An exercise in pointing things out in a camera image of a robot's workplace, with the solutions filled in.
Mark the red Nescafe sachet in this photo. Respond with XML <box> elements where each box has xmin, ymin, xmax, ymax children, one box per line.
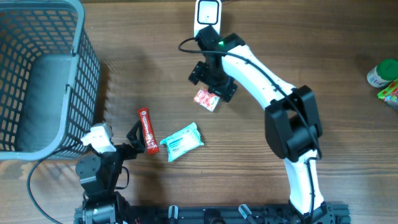
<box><xmin>137</xmin><ymin>108</ymin><xmax>159</xmax><ymax>155</ymax></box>

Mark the red white small carton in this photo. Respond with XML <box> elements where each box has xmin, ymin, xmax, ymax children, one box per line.
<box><xmin>193</xmin><ymin>88</ymin><xmax>220</xmax><ymax>112</ymax></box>

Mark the mint wet wipes pack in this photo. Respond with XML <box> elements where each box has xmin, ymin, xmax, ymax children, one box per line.
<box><xmin>160</xmin><ymin>123</ymin><xmax>204</xmax><ymax>162</ymax></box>

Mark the green lid jar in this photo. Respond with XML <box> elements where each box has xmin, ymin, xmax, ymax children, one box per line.
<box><xmin>366</xmin><ymin>59</ymin><xmax>397</xmax><ymax>88</ymax></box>

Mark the Haribo gummy bag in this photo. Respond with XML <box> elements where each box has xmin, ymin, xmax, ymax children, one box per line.
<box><xmin>377</xmin><ymin>79</ymin><xmax>398</xmax><ymax>110</ymax></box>

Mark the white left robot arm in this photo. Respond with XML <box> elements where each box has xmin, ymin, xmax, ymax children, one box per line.
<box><xmin>73</xmin><ymin>121</ymin><xmax>146</xmax><ymax>223</ymax></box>

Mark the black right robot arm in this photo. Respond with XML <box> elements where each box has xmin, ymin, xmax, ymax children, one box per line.
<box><xmin>189</xmin><ymin>25</ymin><xmax>325</xmax><ymax>223</ymax></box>

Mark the white barcode scanner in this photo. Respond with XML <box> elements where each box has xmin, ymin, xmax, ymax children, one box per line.
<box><xmin>193</xmin><ymin>0</ymin><xmax>222</xmax><ymax>37</ymax></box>

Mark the grey plastic basket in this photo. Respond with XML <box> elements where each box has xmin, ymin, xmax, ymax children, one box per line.
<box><xmin>1</xmin><ymin>0</ymin><xmax>101</xmax><ymax>161</ymax></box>

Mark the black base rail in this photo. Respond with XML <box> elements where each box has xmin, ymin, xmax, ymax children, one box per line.
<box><xmin>130</xmin><ymin>203</ymin><xmax>351</xmax><ymax>224</ymax></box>

